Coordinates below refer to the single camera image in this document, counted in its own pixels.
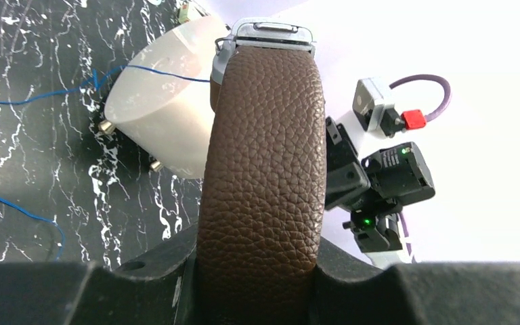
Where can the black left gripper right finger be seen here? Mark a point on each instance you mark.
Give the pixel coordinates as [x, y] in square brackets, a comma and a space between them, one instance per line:
[349, 291]

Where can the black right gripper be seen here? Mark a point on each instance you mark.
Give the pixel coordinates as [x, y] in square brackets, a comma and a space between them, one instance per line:
[346, 180]

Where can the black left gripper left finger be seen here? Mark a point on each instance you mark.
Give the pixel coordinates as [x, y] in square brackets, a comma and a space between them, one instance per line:
[144, 290]

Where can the brown silver headphones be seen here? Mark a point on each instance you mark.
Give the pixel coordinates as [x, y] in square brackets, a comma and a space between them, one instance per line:
[265, 178]

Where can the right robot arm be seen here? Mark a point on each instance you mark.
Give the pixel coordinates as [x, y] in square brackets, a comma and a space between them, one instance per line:
[374, 190]

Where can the white cylindrical drum box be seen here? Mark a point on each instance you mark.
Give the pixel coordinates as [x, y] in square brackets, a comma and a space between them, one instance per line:
[161, 99]

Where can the small white green box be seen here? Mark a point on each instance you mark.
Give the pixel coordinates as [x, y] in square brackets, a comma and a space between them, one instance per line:
[187, 13]

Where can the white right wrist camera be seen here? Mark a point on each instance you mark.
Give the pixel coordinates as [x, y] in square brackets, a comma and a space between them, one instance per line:
[374, 107]

